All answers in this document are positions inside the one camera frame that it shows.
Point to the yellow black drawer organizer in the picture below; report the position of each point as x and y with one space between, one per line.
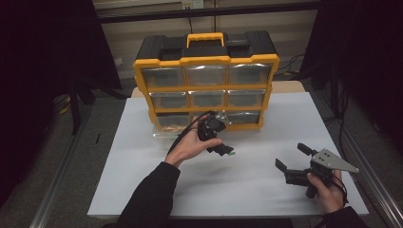
206 60

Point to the person's left hand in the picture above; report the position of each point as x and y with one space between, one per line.
188 147

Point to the dark curtain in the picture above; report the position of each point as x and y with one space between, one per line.
38 79
370 63

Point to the clear plastic drawer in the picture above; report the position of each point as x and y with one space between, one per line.
172 122

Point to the white wall socket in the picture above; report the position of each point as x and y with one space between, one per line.
192 4

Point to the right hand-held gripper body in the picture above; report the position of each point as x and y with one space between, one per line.
331 160

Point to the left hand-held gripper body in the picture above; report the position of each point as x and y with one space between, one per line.
212 126

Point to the aluminium frame rail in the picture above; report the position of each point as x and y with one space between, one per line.
374 177
60 177

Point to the black metal stand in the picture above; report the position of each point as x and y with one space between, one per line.
75 110

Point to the person's right hand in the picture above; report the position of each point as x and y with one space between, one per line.
329 198

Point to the small black pen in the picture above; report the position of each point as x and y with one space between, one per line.
98 138

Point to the black horizontal bar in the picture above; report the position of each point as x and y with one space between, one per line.
206 12

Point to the white table sheet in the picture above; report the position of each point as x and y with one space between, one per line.
253 190

